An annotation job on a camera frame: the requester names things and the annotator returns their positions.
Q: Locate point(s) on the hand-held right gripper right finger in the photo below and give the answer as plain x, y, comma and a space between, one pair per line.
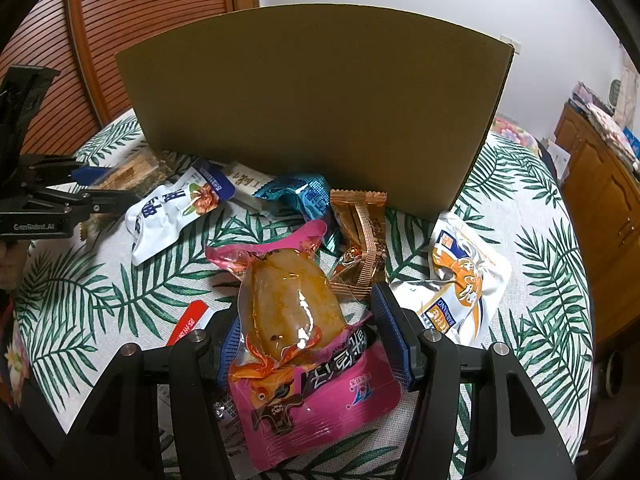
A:
392, 330

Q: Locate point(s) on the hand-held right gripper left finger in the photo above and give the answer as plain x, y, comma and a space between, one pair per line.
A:
227, 350

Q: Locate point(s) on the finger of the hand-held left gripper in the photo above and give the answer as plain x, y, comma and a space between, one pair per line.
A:
90, 175
105, 201

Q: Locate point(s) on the clear biscuit packet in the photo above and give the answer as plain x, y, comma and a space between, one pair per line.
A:
135, 175

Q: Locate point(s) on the pink chicken snack packet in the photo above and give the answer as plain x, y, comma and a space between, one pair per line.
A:
310, 395

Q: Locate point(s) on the orange-brown snack bar packet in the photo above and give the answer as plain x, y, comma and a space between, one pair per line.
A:
365, 240

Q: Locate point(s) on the teal foil snack packet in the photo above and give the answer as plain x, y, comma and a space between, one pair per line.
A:
295, 195

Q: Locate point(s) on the brown cardboard box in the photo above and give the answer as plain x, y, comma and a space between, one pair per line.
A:
310, 110

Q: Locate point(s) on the red and white snack packet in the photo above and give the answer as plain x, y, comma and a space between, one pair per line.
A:
192, 320

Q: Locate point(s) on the white and blue snack packet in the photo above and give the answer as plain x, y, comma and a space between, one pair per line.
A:
160, 215

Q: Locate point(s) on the white printed wrapper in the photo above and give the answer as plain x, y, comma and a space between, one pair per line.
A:
230, 425

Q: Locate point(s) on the leaf print tablecloth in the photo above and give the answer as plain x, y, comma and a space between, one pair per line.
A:
100, 285

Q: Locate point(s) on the white and orange snack packet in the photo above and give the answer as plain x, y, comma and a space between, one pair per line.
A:
465, 280

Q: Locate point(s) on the small white box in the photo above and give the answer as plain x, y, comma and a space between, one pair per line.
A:
245, 180

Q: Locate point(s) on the wooden louvered door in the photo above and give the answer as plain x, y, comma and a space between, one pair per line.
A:
150, 10

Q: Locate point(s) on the floral cushion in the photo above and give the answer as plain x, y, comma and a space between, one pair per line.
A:
515, 135

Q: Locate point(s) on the wooden cabinet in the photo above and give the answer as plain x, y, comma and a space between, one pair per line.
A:
595, 220

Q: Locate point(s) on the pile of folded cloths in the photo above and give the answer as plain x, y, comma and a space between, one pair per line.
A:
605, 115

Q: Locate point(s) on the blue flat box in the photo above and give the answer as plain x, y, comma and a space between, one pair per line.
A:
632, 142

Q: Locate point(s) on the small white fan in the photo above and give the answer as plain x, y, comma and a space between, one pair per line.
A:
616, 91

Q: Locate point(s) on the beige hanging cloth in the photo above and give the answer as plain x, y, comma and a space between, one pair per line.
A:
631, 90

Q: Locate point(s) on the white wall socket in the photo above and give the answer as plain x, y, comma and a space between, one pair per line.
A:
512, 45

